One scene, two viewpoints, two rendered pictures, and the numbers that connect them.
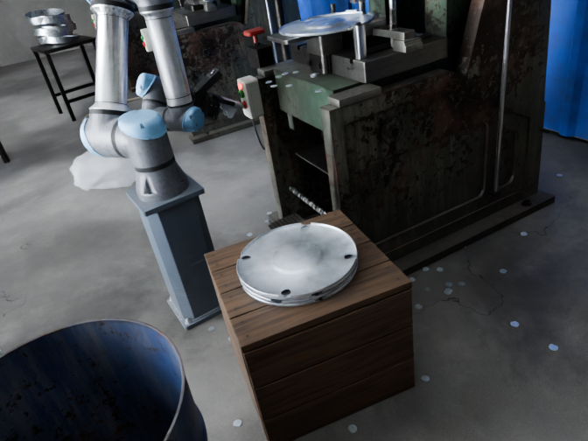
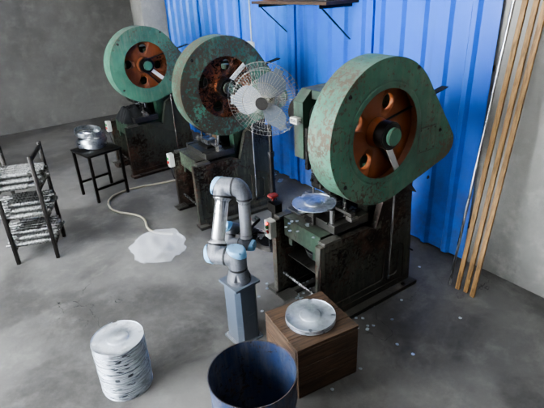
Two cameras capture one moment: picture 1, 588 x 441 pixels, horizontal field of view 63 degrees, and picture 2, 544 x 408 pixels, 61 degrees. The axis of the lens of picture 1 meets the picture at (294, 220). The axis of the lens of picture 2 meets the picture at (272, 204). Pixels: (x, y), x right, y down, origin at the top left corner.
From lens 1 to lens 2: 1.63 m
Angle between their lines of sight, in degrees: 11
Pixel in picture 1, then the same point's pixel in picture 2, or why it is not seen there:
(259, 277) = (297, 324)
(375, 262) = (342, 316)
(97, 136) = (214, 255)
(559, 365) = (414, 361)
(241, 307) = (291, 336)
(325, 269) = (324, 320)
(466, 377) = (377, 367)
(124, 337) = (257, 347)
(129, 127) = (234, 254)
